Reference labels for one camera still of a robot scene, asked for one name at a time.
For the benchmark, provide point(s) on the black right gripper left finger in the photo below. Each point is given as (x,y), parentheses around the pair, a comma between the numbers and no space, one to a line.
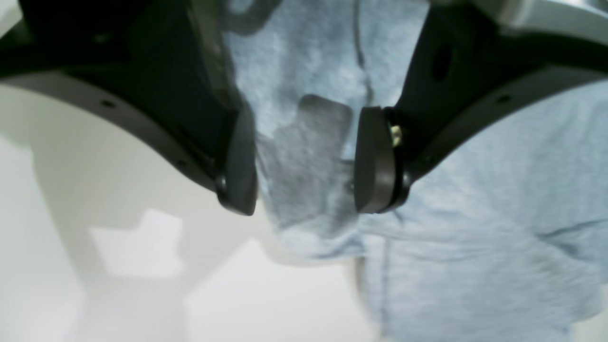
(158,69)

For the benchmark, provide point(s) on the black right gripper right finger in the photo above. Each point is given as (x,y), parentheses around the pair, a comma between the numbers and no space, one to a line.
(475,62)

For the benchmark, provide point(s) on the grey T-shirt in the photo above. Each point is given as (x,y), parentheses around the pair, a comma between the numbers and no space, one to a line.
(505,241)

